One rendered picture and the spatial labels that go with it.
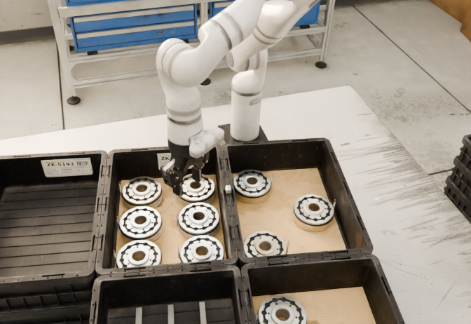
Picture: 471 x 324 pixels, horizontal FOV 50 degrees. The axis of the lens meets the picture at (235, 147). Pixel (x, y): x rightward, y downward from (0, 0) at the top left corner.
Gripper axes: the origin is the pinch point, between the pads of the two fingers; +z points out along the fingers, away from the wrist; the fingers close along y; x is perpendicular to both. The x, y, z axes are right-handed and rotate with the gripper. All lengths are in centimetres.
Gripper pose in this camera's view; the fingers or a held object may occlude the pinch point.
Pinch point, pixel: (187, 182)
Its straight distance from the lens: 114.8
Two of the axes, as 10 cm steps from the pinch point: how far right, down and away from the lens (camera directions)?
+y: -6.2, 4.9, -6.1
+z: -0.3, 7.6, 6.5
